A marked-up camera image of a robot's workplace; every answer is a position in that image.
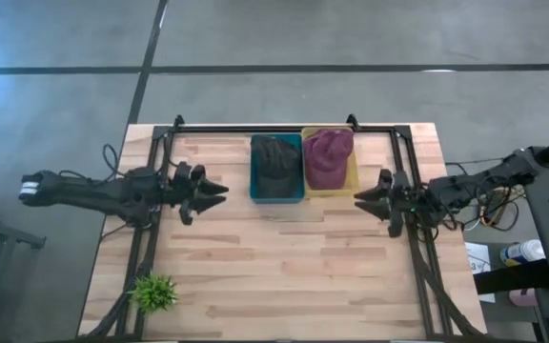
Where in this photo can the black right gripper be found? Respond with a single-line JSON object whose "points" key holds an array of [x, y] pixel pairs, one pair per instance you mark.
{"points": [[405, 205]]}

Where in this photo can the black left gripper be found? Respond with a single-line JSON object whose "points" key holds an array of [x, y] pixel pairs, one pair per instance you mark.
{"points": [[174, 190]]}

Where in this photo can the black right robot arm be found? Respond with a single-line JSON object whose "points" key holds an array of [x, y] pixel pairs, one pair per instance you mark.
{"points": [[474, 188]]}

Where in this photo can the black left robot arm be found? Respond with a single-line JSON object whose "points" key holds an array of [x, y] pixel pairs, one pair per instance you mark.
{"points": [[93, 193]]}

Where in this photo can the yellow plastic bin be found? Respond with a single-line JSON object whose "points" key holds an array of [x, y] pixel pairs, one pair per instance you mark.
{"points": [[353, 183]]}

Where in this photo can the teal plastic bin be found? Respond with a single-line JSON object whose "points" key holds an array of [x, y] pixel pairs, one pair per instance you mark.
{"points": [[253, 200]]}

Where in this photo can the small green artificial plant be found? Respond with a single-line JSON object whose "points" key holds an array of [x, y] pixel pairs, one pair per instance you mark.
{"points": [[153, 293]]}

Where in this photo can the white printed paper sheet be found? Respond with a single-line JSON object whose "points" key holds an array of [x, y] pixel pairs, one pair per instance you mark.
{"points": [[479, 262]]}

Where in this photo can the pink object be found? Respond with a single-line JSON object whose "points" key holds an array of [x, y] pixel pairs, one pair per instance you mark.
{"points": [[523, 297]]}

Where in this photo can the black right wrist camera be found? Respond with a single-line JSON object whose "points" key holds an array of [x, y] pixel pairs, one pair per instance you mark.
{"points": [[385, 178]]}

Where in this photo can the black metal table frame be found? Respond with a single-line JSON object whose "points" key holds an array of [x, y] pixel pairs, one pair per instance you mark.
{"points": [[208, 128]]}

